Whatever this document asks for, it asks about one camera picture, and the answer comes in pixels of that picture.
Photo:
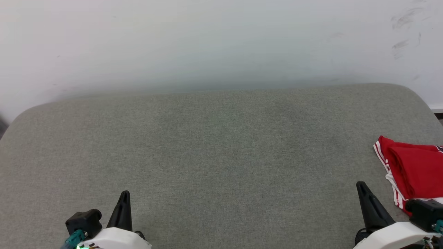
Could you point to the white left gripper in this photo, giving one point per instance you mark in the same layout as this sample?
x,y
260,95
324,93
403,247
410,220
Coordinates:
x,y
114,240

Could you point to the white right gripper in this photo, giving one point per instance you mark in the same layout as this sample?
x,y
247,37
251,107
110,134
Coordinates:
x,y
394,237

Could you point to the red basketball jersey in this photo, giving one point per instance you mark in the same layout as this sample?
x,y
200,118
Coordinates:
x,y
418,169

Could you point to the grey fabric sofa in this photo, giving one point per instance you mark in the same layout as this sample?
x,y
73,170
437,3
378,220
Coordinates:
x,y
221,155

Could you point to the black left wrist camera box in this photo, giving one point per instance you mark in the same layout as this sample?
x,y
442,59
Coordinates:
x,y
84,221

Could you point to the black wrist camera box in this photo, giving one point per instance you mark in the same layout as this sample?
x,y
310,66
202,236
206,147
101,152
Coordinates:
x,y
425,214
84,221

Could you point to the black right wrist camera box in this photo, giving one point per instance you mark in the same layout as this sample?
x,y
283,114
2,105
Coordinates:
x,y
425,214

